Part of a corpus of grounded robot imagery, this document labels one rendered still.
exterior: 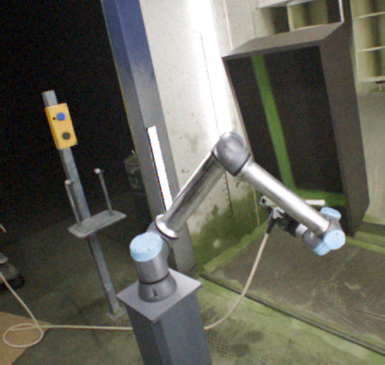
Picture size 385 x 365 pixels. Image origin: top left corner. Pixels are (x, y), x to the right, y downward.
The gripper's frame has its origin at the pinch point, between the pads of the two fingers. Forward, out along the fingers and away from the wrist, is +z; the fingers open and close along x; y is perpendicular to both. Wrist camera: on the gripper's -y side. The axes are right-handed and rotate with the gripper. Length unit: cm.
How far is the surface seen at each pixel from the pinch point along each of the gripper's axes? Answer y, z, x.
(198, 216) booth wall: 55, 78, 15
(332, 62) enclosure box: -78, 4, 4
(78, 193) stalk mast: 43, 89, -77
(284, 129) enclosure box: -30, 52, 42
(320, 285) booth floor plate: 58, -9, 66
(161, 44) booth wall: -60, 112, -35
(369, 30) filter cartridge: -113, 57, 97
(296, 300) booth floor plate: 67, -9, 45
